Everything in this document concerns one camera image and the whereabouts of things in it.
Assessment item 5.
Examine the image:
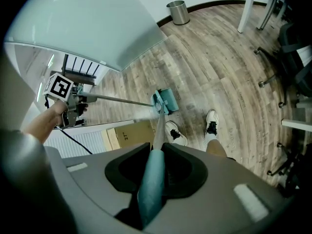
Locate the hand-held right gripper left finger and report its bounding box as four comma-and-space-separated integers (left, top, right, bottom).
45, 142, 152, 218

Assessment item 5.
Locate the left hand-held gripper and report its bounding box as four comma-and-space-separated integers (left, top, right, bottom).
42, 72, 90, 129

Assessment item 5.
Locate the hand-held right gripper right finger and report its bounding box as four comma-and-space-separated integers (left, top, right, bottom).
145, 142, 296, 234

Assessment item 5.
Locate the teal broom with metal handle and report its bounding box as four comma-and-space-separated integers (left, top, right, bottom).
137, 103, 169, 230

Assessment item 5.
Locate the teal dustpan with long handle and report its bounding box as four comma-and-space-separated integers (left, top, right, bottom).
72, 87, 180, 116

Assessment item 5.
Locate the person's left forearm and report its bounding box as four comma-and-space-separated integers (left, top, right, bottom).
21, 106, 64, 144

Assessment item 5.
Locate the person's left hand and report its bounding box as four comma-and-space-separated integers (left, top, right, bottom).
51, 99, 70, 119

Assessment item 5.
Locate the black metal railing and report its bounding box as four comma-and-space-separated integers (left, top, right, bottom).
61, 53, 103, 85

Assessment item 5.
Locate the person's right leg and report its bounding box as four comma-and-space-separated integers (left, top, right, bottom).
206, 138, 227, 158

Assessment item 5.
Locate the stack of cardboard boxes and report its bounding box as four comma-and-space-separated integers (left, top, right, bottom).
105, 120, 159, 153

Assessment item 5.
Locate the frosted glass door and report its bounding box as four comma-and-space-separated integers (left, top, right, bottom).
4, 0, 169, 72

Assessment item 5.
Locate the person's right white shoe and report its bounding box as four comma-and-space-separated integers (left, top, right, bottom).
205, 109, 218, 141

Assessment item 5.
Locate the person's white shoe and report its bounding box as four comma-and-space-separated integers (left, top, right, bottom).
205, 109, 218, 141
164, 120, 189, 147

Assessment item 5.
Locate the person's left white shoe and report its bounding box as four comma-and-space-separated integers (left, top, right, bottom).
164, 120, 189, 147

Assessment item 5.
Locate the black office chair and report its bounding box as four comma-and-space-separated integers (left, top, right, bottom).
253, 21, 312, 108
266, 142, 312, 198

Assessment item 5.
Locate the steel waste bin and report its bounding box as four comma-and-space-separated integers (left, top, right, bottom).
166, 0, 191, 26

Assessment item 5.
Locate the left hand-held gripper black cable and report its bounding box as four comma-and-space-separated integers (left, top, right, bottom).
54, 125, 94, 155

